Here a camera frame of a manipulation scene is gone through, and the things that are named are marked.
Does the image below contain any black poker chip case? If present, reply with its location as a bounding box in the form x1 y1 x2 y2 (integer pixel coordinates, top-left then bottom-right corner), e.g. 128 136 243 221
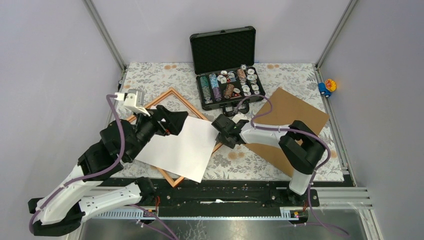
189 26 266 117

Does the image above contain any brown cardboard backing board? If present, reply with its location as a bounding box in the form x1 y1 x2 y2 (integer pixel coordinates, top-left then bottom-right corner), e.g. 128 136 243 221
246 87 329 177

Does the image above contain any purple poker chip stack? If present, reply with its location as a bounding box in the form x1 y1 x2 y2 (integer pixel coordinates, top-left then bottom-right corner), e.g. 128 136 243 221
212 87 223 102

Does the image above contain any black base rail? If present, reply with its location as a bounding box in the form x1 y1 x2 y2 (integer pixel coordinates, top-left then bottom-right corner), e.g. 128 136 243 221
99 177 321 220

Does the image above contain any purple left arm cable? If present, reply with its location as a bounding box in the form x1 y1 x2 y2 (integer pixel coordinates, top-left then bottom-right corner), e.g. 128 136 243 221
28 94 180 240

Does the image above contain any pink poker chip stack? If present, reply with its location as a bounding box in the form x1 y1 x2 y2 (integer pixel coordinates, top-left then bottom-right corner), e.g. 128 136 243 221
236 68 247 83

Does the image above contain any orange wooden picture frame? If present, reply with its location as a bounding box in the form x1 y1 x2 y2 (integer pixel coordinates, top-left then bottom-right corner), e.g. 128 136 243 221
145 87 221 187

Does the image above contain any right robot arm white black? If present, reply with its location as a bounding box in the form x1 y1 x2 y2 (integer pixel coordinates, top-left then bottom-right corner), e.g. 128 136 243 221
211 113 331 206

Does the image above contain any blue poker chip stack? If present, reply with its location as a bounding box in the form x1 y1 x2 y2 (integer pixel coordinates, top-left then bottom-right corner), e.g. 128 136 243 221
208 73 220 90

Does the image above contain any sunset landscape photo print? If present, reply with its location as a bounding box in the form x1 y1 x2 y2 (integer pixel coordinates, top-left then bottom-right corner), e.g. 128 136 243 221
135 107 218 183

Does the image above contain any green poker chip stack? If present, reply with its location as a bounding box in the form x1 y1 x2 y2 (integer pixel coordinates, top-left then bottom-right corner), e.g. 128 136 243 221
200 76 212 103

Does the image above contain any brown poker chip stack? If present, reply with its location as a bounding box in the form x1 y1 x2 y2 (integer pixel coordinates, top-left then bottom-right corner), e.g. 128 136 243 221
223 83 235 99

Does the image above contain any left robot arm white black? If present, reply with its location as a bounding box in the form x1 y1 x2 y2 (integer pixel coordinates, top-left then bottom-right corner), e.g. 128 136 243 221
28 105 189 237

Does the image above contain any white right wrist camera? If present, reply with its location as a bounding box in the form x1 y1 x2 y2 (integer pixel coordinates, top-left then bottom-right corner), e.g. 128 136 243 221
232 113 249 124

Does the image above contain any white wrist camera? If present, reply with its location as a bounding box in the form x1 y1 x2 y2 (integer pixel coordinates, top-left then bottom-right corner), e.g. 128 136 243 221
232 113 249 124
114 89 151 117

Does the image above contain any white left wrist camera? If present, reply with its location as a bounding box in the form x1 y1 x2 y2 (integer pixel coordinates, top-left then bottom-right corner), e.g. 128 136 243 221
114 89 151 117

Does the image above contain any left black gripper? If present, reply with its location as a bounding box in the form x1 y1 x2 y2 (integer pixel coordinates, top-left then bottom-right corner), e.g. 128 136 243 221
127 104 191 161

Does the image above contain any blue yellow toy car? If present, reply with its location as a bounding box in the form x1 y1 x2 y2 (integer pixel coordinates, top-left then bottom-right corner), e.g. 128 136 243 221
318 79 337 98

